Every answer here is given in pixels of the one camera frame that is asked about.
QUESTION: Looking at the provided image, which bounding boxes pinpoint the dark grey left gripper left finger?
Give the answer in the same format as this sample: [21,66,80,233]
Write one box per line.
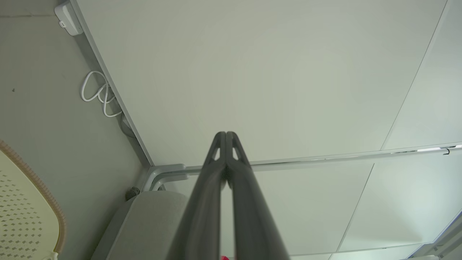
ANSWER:
[165,131,227,260]

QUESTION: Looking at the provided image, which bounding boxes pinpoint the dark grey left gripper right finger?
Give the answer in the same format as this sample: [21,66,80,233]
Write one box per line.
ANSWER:
[226,131,291,260]

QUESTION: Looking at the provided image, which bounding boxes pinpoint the cream perforated laundry basket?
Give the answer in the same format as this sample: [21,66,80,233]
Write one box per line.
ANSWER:
[0,140,67,260]

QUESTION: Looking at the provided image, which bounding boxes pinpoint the grey curved metal tube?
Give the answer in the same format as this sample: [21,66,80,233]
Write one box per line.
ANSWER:
[143,164,190,192]

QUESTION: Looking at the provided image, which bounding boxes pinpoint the white plastic power box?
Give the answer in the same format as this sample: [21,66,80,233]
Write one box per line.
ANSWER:
[54,1,84,36]

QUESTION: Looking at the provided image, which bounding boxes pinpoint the grey metal partition post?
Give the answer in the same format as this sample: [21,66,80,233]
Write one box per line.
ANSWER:
[180,144,462,172]

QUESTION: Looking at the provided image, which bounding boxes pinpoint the grey metal partition base rail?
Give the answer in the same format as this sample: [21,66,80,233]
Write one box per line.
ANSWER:
[70,0,155,167]

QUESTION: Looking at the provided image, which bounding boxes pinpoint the white coiled cable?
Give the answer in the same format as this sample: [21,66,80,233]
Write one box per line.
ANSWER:
[80,70,123,118]

